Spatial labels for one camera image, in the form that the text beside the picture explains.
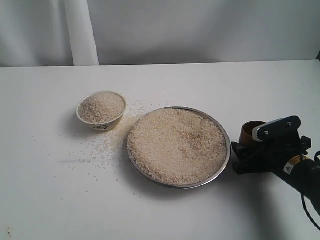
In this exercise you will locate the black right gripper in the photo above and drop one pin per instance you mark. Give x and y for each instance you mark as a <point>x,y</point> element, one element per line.
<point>287,158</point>

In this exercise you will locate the brown wooden cup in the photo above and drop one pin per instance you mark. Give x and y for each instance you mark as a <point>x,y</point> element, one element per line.
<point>245,138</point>

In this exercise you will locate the steel basin of rice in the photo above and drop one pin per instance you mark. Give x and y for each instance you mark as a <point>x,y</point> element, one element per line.
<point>178,147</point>

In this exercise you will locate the spilled rice on table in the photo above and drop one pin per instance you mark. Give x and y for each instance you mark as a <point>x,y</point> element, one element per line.
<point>106,151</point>

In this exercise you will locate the small white ceramic bowl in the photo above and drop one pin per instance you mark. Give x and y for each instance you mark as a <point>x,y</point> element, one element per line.
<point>101,111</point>

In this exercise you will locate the white backdrop curtain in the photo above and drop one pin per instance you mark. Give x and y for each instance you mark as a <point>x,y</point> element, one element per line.
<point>43,33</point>

